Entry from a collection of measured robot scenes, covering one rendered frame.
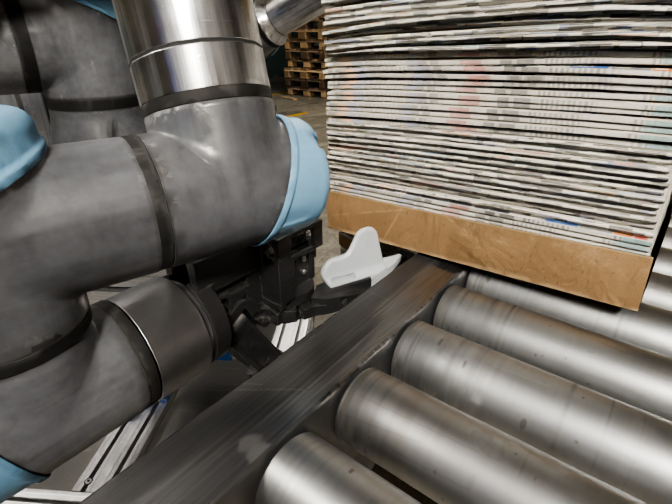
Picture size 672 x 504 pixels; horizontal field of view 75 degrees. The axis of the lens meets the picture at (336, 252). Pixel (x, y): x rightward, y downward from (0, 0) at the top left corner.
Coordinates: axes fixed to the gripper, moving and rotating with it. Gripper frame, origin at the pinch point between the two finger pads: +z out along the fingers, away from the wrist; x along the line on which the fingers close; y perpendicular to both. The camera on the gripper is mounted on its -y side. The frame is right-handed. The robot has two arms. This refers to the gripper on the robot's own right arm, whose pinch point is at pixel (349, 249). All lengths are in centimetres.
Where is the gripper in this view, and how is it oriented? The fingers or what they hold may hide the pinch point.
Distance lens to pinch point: 46.7
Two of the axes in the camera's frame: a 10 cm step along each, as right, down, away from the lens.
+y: 0.0, -8.9, -4.5
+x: -7.9, -2.7, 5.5
